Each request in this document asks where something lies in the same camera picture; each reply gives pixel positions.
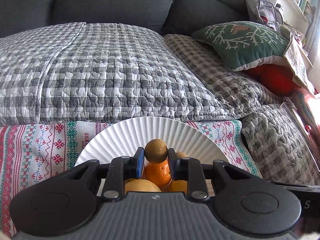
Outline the mandarin with stem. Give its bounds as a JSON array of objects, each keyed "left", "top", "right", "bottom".
[{"left": 145, "top": 160, "right": 171, "bottom": 187}]

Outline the orange tomato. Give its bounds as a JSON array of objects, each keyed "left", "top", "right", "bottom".
[{"left": 161, "top": 180, "right": 188, "bottom": 194}]

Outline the large yellow passion fruit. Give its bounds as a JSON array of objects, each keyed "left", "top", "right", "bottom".
[{"left": 125, "top": 179, "right": 161, "bottom": 193}]

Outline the white ribbed plate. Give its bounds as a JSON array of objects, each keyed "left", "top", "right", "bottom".
[{"left": 75, "top": 117, "right": 227, "bottom": 166}]

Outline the brown grey checked blanket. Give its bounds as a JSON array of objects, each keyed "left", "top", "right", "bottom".
[{"left": 163, "top": 34, "right": 319, "bottom": 185}]

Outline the clear plastic sleeve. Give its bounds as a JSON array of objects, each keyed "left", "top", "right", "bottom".
[{"left": 280, "top": 102, "right": 319, "bottom": 171}]

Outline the grey checked quilt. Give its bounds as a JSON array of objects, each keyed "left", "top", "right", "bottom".
[{"left": 1, "top": 22, "right": 242, "bottom": 125}]

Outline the patterned red green tablecloth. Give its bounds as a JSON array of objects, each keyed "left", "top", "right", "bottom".
[{"left": 1, "top": 120, "right": 261, "bottom": 239}]

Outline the red cushion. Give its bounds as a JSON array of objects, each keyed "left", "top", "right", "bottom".
[{"left": 244, "top": 64, "right": 299, "bottom": 96}]

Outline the green snowflake pillow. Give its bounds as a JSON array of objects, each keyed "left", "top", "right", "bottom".
[{"left": 191, "top": 21, "right": 287, "bottom": 72}]

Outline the dark grey sofa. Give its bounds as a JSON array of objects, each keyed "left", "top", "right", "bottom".
[{"left": 1, "top": 0, "right": 249, "bottom": 37}]

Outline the floral paper bag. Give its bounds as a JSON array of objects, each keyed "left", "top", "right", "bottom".
[{"left": 246, "top": 0, "right": 315, "bottom": 94}]

